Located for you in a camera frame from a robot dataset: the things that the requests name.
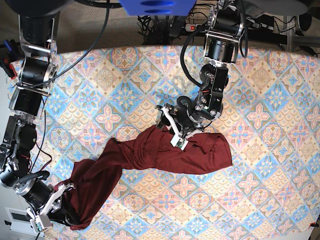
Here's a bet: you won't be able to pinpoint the maroon t-shirt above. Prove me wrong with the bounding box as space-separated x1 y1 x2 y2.
63 125 232 231

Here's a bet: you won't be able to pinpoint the white power strip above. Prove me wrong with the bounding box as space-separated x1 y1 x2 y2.
184 23 208 33

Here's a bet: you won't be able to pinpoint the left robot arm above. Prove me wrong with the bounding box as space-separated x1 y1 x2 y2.
154 0 314 152

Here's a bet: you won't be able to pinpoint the patterned tablecloth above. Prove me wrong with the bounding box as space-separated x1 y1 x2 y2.
27 46 320 240

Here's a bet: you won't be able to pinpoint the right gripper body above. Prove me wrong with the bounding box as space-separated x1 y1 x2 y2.
26 182 75 234

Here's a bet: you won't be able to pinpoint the orange clamp front right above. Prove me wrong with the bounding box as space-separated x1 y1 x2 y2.
309 222 320 228

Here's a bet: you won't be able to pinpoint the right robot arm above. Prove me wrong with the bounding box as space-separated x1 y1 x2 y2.
0 0 80 233

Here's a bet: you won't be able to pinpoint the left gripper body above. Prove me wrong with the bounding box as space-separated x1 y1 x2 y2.
156 103 207 151

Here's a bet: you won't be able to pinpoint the blue plastic box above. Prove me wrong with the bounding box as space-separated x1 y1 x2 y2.
119 0 196 16

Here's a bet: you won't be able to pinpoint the tangled black cables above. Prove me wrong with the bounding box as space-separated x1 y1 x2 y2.
136 0 216 46

